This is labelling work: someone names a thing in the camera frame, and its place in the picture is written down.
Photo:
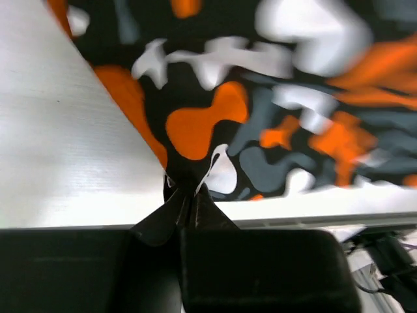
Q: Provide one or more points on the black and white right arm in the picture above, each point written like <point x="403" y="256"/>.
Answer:
<point x="383" y="266"/>

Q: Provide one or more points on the aluminium table edge rail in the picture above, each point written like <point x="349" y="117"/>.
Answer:
<point x="324" y="221"/>

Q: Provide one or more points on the orange camouflage shorts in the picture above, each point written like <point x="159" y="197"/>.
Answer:
<point x="254" y="99"/>

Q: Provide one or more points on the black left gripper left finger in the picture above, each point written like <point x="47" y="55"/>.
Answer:
<point x="96" y="268"/>

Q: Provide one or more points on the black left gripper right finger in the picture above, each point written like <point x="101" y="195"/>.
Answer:
<point x="227" y="269"/>

